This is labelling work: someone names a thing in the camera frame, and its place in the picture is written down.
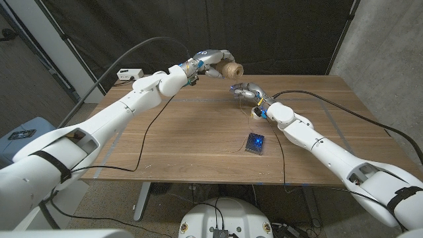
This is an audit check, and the black wall fixture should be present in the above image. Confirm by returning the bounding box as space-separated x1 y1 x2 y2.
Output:
0 28 19 42

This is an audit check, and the black backdrop curtain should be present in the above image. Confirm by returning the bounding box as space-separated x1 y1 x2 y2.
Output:
34 0 361 93

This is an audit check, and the black backdrop frame pole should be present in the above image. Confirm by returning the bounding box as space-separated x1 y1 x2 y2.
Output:
34 0 107 96
325 0 361 76

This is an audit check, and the white power outlet box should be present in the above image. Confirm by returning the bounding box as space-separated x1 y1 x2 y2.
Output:
116 68 145 81

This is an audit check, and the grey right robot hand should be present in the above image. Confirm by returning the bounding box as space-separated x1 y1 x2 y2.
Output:
230 82 277 110

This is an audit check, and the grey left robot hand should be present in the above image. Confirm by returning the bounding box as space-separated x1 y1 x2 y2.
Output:
180 49 236 83

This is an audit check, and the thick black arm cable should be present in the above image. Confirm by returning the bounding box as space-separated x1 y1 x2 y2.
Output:
58 36 192 128
272 89 423 166

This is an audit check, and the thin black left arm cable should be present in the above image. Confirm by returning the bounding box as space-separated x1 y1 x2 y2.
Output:
71 95 176 173

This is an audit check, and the light grey table leg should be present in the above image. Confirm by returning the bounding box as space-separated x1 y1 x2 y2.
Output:
133 182 153 222

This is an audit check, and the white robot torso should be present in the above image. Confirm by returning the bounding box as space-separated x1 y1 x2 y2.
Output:
177 197 274 238

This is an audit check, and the black round fan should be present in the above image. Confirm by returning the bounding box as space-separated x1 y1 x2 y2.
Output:
150 182 173 196

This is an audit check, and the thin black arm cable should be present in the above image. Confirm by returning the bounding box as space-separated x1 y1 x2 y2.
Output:
71 95 176 173
266 119 393 210

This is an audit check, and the blue plastic container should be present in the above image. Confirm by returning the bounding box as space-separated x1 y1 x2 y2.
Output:
0 116 56 159

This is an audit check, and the black flat package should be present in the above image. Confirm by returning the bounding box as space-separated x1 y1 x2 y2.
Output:
245 132 265 156

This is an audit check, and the brown jute twine spool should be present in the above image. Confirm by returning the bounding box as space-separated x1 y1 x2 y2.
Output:
216 60 245 81

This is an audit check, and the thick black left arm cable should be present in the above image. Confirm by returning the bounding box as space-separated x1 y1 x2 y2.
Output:
58 36 192 128

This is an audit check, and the black torso cable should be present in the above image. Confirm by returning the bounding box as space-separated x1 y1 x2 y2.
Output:
193 197 226 232

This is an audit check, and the black outlet box cord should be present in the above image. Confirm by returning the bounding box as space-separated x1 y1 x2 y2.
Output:
112 77 133 87

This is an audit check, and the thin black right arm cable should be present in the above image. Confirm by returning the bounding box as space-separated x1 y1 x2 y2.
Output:
266 119 393 210

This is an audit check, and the jute twine strand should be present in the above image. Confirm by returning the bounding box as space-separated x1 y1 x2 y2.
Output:
235 79 265 154

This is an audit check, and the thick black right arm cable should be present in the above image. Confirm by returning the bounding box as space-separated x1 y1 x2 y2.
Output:
272 89 423 166

